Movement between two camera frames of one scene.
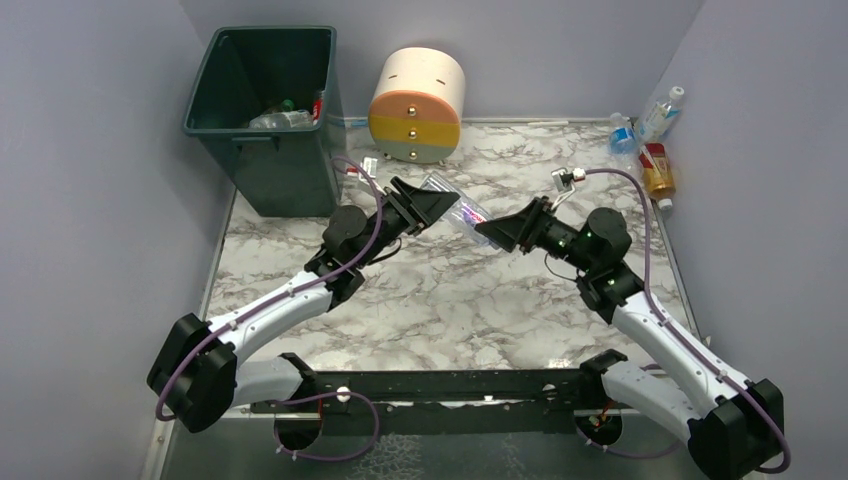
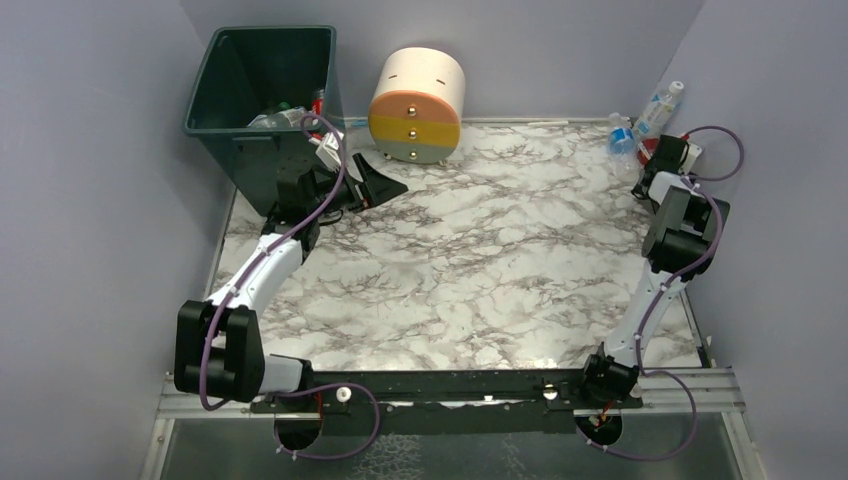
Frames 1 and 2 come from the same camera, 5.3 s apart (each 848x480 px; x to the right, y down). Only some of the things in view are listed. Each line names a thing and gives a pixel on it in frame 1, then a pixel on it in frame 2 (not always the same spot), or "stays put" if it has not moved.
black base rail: (420, 403) stays put
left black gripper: (403, 206) to (361, 182)
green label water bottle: (287, 105) stays put
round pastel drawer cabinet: (417, 106) stays put
